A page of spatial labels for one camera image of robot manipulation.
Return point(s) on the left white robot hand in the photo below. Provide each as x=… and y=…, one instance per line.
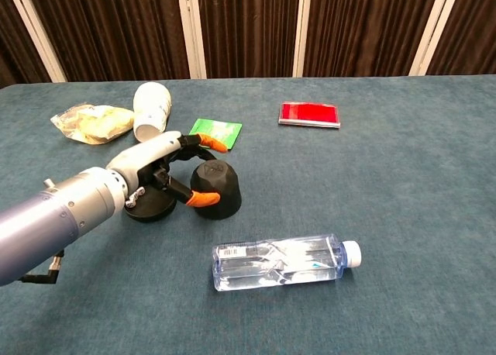
x=149, y=151

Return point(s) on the black faceted bowl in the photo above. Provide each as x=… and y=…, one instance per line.
x=219, y=188

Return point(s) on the white paper cup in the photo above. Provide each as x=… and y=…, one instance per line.
x=151, y=107

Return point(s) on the black round tray with dice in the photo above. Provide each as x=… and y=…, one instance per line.
x=153, y=205

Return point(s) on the white die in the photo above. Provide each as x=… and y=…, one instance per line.
x=139, y=193
x=130, y=203

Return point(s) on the yellow snack packet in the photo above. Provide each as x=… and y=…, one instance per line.
x=97, y=124

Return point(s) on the green sachet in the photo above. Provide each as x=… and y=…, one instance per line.
x=219, y=130

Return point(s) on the dark brown curtain panel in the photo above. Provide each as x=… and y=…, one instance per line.
x=112, y=29
x=248, y=29
x=472, y=29
x=13, y=49
x=368, y=29

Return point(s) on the red and white packet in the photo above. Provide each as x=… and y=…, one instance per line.
x=308, y=112

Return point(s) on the clear plastic water bottle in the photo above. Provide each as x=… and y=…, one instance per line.
x=275, y=262

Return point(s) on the blue felt table cover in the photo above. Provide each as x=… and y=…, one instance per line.
x=348, y=196

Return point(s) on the white partition post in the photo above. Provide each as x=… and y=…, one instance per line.
x=436, y=29
x=302, y=29
x=192, y=29
x=37, y=33

